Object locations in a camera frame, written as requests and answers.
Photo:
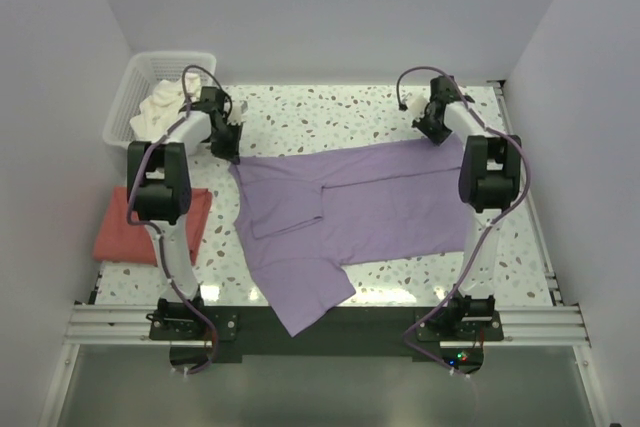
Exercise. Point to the purple t shirt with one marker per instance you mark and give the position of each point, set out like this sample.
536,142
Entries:
304,218

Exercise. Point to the folded red t shirt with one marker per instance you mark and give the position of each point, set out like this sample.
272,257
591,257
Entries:
118,241

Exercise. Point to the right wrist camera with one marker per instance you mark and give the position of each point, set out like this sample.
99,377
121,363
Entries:
416,104

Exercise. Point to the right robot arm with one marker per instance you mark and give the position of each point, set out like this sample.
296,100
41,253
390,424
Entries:
489,183

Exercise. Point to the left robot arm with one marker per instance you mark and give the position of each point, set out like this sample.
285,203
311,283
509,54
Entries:
159,190

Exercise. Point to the white crumpled t shirt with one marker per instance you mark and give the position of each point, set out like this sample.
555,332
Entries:
159,111

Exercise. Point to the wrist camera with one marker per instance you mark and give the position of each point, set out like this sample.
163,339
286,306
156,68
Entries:
416,104
236,113

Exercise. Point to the white plastic laundry basket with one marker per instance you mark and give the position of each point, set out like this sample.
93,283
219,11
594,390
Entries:
143,72

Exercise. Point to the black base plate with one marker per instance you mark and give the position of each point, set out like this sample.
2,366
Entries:
465,357

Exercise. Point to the aluminium side rail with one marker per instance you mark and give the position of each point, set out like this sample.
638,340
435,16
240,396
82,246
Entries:
544,264

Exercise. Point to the aluminium front rail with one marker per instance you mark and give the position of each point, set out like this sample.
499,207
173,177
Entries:
517,326

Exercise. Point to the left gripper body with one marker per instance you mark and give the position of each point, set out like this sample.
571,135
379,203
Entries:
224,144

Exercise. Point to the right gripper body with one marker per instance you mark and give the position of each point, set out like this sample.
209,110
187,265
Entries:
432,129

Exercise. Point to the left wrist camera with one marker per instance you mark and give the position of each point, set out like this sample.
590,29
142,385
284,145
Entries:
236,113

